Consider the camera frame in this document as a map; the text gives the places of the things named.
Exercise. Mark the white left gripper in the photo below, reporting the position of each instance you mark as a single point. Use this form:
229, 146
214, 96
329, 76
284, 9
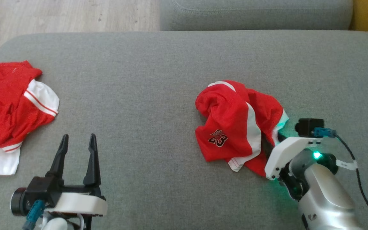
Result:
81, 203

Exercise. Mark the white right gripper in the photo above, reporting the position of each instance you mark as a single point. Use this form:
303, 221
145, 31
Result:
283, 151

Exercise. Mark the red basketball shorts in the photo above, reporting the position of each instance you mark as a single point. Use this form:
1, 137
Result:
232, 121

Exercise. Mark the red white-sleeved jersey shirt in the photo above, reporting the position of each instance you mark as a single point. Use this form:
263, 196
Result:
5, 102

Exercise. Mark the grey sofa seat cushion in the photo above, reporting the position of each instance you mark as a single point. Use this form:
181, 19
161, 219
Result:
158, 127

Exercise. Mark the grey sofa back cushion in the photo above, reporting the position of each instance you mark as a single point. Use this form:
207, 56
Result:
254, 16

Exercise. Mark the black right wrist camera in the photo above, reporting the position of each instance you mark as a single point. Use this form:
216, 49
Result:
308, 125

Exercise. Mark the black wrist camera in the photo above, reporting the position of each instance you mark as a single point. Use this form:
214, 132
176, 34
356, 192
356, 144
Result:
40, 191
308, 125

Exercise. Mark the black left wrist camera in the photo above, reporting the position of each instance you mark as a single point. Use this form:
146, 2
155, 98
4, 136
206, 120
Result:
40, 191

